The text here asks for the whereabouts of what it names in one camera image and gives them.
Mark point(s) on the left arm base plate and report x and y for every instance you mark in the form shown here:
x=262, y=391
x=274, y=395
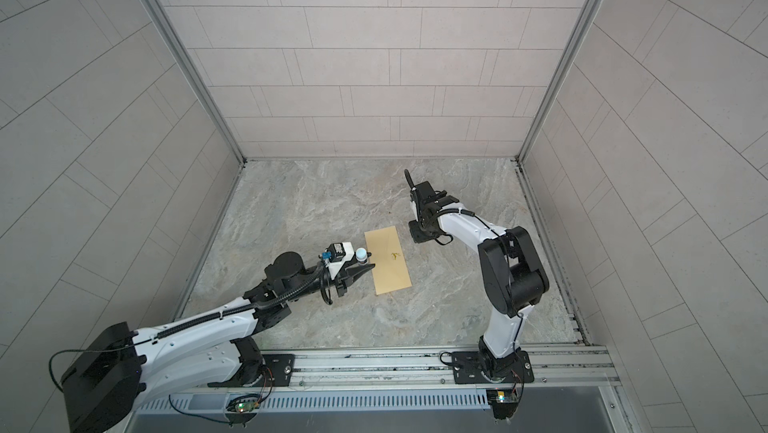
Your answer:
x=275, y=370

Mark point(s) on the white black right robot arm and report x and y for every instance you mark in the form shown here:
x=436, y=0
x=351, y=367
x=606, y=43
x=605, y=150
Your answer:
x=513, y=277

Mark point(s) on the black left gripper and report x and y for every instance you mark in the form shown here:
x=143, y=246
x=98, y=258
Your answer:
x=347, y=279

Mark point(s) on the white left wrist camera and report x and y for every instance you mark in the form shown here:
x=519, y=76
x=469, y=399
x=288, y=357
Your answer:
x=336, y=257

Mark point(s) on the green circuit board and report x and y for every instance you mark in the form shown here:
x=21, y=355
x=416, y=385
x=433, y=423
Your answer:
x=503, y=403
x=245, y=404

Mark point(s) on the tan kraft envelope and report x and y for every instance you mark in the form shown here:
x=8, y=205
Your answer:
x=390, y=273

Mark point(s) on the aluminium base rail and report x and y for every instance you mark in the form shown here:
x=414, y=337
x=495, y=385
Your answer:
x=386, y=368

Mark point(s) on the white glue stick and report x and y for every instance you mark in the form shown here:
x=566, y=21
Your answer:
x=361, y=256

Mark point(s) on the left aluminium corner post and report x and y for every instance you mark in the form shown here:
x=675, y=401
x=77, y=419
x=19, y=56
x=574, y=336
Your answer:
x=183, y=59

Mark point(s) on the right green circuit board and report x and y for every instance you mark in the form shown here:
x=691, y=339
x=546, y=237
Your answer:
x=503, y=403

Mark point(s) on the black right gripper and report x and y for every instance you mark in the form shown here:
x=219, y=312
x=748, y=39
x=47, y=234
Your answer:
x=417, y=236

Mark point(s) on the aluminium corner post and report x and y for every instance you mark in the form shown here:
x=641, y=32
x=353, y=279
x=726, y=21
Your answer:
x=579, y=33
x=183, y=59

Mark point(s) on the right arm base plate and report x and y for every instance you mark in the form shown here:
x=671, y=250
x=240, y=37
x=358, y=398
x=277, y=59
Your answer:
x=473, y=367

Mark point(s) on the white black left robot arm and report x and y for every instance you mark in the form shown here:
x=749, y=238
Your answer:
x=124, y=368

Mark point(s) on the left green circuit board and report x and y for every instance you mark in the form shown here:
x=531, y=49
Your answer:
x=245, y=404

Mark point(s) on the right aluminium corner post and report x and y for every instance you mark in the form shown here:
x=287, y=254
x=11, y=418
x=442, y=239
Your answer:
x=579, y=33

